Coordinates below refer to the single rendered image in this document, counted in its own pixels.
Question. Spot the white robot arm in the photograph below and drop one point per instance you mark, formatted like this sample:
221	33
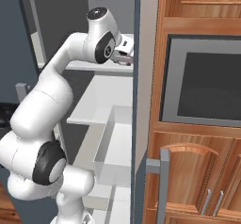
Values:
47	102

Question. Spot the fridge door with beige lining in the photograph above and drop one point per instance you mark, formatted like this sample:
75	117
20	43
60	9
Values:
147	45

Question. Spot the grey built-in microwave oven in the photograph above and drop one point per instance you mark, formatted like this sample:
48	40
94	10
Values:
204	83

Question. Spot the clear fridge drawer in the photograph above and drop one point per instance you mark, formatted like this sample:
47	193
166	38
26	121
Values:
116	152

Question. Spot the arched wooden cupboard door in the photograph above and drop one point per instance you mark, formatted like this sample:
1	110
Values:
185	174
233	184

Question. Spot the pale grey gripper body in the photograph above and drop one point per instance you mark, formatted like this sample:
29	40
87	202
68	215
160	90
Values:
124	57

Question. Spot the wide white fridge shelf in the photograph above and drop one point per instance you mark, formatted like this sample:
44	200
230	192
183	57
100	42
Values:
106	99

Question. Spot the wooden cupboard unit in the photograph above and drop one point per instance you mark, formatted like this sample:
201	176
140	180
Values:
163	8

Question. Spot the dark blue-grey fridge door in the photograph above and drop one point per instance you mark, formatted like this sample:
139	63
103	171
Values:
14	45

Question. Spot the dark blue-grey fridge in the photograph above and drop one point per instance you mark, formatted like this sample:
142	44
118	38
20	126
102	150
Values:
62	11

